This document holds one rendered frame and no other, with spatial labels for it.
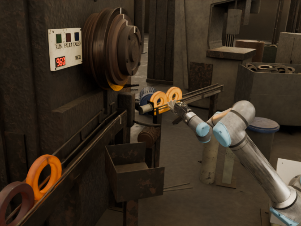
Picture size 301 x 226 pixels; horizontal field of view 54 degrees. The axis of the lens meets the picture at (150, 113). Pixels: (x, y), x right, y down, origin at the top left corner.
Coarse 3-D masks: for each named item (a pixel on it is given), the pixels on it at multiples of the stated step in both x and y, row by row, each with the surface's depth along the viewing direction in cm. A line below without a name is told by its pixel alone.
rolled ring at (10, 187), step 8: (16, 184) 101; (24, 184) 104; (0, 192) 98; (8, 192) 97; (16, 192) 101; (24, 192) 106; (32, 192) 109; (0, 200) 96; (8, 200) 97; (24, 200) 109; (32, 200) 110; (0, 208) 95; (24, 208) 109; (0, 216) 95; (0, 224) 95; (8, 224) 103
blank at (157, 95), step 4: (156, 92) 217; (160, 92) 217; (152, 96) 215; (156, 96) 215; (160, 96) 218; (164, 96) 220; (152, 100) 214; (156, 100) 216; (164, 100) 222; (156, 104) 217; (160, 104) 222
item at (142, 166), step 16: (128, 144) 143; (144, 144) 146; (112, 160) 143; (128, 160) 146; (144, 160) 149; (112, 176) 125; (128, 176) 118; (144, 176) 121; (160, 176) 124; (128, 192) 121; (144, 192) 123; (160, 192) 126; (128, 208) 138; (128, 224) 141
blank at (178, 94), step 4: (172, 88) 224; (176, 88) 226; (168, 92) 223; (172, 92) 225; (176, 92) 227; (180, 92) 230; (168, 96) 223; (176, 96) 231; (180, 96) 231; (168, 100) 224; (172, 100) 227
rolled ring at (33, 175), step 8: (40, 160) 114; (48, 160) 117; (56, 160) 122; (32, 168) 112; (40, 168) 113; (56, 168) 123; (32, 176) 110; (56, 176) 124; (32, 184) 110; (48, 184) 124; (40, 192) 115
